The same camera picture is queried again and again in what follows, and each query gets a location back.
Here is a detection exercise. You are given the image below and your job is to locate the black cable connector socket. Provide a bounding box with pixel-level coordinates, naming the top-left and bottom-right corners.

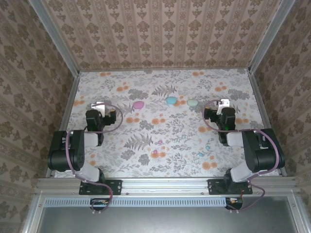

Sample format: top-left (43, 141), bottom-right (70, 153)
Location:
top-left (90, 198), bottom-right (110, 211)
top-left (225, 197), bottom-right (243, 211)

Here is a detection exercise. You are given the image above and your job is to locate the aluminium frame post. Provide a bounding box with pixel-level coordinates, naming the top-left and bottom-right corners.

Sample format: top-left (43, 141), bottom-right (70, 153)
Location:
top-left (28, 0), bottom-right (81, 76)
top-left (247, 0), bottom-right (294, 73)

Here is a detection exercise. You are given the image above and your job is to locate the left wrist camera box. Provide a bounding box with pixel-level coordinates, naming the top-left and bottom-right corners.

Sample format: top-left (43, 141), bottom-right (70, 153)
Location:
top-left (91, 101), bottom-right (107, 117)

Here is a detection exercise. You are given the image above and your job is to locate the grey metal panel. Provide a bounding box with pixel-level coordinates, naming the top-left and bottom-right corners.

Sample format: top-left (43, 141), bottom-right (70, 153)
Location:
top-left (24, 194), bottom-right (307, 233)

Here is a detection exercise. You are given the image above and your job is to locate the aluminium mounting rail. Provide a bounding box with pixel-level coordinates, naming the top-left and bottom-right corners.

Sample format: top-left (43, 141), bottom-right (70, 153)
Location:
top-left (36, 177), bottom-right (299, 197)

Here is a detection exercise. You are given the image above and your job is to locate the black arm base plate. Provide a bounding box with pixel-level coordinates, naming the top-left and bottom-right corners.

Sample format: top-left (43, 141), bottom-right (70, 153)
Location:
top-left (79, 179), bottom-right (122, 196)
top-left (208, 179), bottom-right (253, 195)

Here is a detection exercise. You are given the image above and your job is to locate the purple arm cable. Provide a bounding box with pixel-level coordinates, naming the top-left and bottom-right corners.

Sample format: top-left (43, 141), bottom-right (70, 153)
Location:
top-left (203, 99), bottom-right (282, 214)
top-left (65, 102), bottom-right (124, 216)

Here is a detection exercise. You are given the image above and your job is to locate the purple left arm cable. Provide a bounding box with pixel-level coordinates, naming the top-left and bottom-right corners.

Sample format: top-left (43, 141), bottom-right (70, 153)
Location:
top-left (65, 102), bottom-right (124, 216)

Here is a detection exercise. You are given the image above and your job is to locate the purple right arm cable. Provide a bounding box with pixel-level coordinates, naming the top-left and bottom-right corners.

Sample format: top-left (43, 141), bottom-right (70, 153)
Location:
top-left (203, 99), bottom-right (282, 214)

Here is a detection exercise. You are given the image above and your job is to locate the grey slotted cable duct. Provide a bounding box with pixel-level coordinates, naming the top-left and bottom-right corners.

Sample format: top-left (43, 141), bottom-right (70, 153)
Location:
top-left (45, 197), bottom-right (225, 208)

